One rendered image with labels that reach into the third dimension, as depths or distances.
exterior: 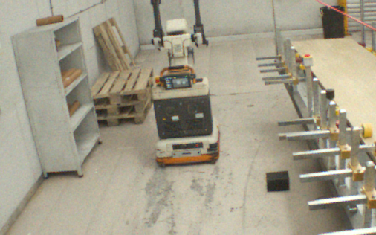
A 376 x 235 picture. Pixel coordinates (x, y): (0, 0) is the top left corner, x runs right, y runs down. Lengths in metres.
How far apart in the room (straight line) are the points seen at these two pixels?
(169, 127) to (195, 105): 0.35
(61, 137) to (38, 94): 0.49
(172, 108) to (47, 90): 1.25
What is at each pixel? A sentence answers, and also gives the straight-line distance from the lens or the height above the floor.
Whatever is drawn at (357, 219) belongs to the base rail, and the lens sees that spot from 2.33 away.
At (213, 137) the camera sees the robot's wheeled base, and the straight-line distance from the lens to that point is 4.46.
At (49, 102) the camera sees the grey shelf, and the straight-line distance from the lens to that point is 4.53.
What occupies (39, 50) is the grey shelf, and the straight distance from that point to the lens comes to 4.43.
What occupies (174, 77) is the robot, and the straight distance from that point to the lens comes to 4.25.
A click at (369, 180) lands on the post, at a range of 2.01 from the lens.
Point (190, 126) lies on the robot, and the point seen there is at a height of 0.39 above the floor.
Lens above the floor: 2.00
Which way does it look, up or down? 19 degrees down
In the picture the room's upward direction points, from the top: 8 degrees counter-clockwise
